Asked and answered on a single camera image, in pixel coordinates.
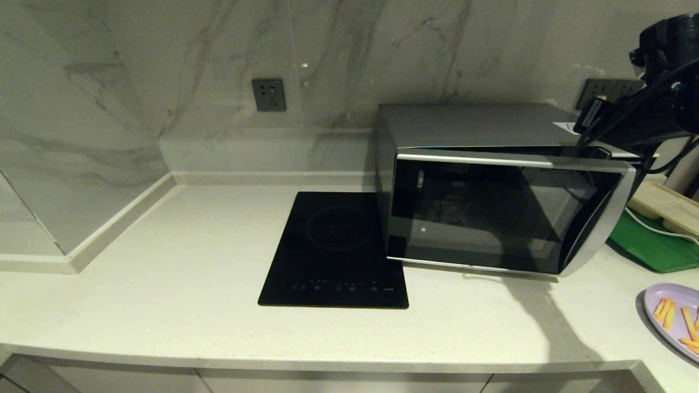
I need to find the grey single wall outlet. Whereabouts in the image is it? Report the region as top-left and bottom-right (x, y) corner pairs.
(251, 79), (287, 112)

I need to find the silver microwave oven body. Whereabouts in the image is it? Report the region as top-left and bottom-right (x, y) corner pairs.
(376, 104), (659, 273)

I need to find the black induction cooktop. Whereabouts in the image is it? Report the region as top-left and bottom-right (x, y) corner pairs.
(258, 191), (409, 309)

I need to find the lavender plastic plate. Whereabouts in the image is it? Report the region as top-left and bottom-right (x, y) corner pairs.
(643, 283), (699, 364)

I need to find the grey double wall outlet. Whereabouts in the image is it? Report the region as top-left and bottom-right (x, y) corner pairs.
(576, 79), (645, 110)

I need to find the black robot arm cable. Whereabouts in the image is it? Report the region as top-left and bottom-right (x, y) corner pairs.
(579, 55), (699, 175)

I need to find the beige cabinet door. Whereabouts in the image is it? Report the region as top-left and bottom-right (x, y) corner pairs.
(197, 369), (492, 393)
(481, 371), (664, 393)

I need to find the green plastic tray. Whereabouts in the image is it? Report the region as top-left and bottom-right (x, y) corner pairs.
(607, 210), (699, 273)

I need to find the beige power strip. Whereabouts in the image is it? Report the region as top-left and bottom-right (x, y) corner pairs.
(627, 181), (699, 239)

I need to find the microwave door with dark glass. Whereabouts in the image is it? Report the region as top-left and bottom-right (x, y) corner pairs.
(387, 146), (637, 276)

